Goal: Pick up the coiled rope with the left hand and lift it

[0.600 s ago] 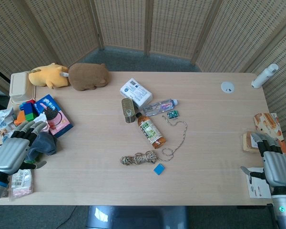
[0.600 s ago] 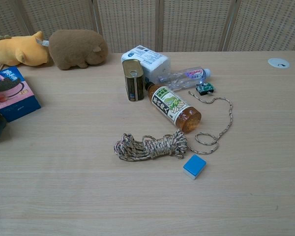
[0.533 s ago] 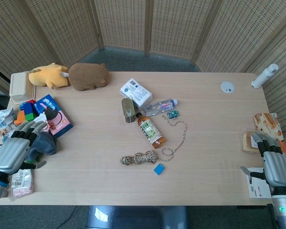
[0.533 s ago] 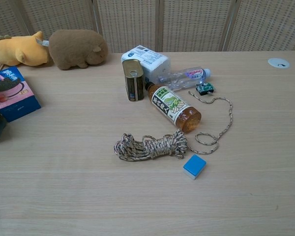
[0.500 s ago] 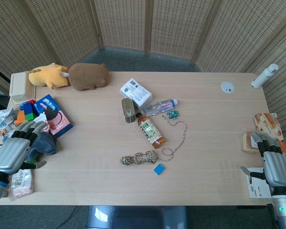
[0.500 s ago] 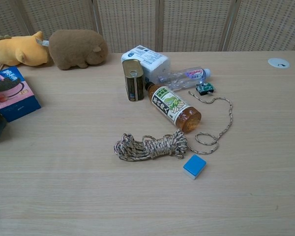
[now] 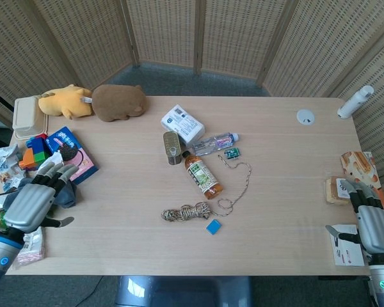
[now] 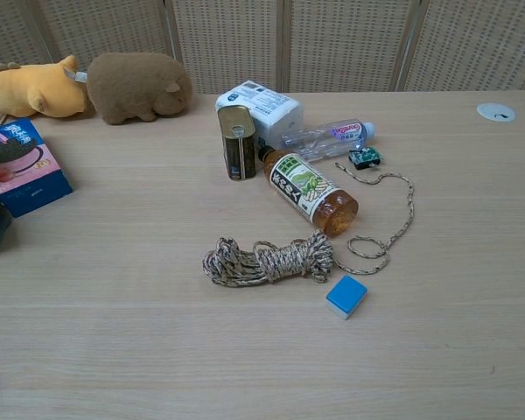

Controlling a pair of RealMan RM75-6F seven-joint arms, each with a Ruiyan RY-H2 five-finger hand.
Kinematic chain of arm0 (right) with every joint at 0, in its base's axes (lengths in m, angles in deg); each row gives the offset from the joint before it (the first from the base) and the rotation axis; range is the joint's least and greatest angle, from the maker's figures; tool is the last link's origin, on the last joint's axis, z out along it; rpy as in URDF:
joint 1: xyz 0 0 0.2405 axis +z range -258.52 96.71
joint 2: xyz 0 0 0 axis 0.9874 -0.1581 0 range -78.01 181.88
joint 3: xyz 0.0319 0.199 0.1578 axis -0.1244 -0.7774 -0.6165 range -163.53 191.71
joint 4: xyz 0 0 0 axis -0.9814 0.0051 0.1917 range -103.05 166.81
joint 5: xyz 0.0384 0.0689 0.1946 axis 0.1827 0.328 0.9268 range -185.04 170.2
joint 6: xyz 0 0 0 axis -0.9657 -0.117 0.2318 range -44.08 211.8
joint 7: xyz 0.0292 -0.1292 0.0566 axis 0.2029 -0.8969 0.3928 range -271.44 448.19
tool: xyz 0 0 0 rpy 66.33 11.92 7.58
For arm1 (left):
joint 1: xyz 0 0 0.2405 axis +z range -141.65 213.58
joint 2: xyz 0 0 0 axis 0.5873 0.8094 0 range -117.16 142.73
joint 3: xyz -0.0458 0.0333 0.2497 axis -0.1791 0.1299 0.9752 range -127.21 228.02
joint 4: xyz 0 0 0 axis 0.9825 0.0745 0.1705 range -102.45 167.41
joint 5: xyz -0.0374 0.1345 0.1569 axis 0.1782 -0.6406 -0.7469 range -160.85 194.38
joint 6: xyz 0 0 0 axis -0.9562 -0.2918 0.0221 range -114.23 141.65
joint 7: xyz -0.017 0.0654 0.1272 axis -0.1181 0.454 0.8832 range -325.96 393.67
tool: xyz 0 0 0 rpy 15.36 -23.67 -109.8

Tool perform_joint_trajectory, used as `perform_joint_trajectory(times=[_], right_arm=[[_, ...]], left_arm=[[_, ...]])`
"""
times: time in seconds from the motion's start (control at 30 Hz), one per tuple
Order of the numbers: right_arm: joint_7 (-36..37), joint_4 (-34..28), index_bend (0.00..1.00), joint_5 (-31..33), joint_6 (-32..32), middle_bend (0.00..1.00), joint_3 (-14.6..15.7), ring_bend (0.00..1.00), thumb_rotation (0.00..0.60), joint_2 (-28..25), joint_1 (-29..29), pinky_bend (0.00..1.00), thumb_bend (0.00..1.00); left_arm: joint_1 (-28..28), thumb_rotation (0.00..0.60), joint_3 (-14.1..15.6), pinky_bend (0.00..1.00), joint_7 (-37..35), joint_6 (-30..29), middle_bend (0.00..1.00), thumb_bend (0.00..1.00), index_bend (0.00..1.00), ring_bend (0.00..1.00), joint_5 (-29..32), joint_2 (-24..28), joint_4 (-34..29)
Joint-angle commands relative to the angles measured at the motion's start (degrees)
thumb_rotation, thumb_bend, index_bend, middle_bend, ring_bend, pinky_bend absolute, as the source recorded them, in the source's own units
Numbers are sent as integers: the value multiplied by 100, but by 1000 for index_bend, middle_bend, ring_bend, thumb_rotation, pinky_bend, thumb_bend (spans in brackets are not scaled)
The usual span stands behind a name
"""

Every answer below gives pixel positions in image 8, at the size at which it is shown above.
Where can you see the amber tea bottle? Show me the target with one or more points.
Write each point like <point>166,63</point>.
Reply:
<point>308,191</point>

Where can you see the dark rectangular tin can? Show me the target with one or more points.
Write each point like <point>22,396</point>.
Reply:
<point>237,142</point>

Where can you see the clear plastic water bottle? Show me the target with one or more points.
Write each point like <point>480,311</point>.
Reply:
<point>328,137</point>

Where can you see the white tissue pack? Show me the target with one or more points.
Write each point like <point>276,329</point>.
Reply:
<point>267,109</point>

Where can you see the blue and white block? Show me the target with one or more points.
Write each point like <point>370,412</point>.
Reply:
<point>346,297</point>

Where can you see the woven folding screen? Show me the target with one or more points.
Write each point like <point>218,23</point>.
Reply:
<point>262,44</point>

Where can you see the brown plush animal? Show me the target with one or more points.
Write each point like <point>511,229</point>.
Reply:
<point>135,87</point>

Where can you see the blue and pink box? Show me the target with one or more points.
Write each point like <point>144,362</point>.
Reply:
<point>26,168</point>

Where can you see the yellow plush animal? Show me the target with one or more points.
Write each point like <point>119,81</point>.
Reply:
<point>35,89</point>

